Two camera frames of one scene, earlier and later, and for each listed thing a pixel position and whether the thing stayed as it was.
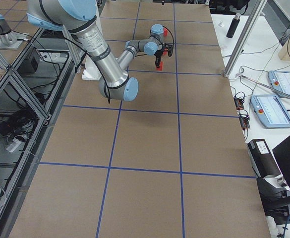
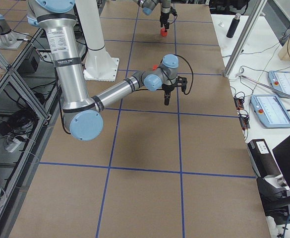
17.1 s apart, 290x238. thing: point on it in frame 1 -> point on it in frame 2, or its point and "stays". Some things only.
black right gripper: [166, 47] -> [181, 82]
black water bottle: [233, 26] stays
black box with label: [263, 161] stays
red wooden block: [165, 31] stays
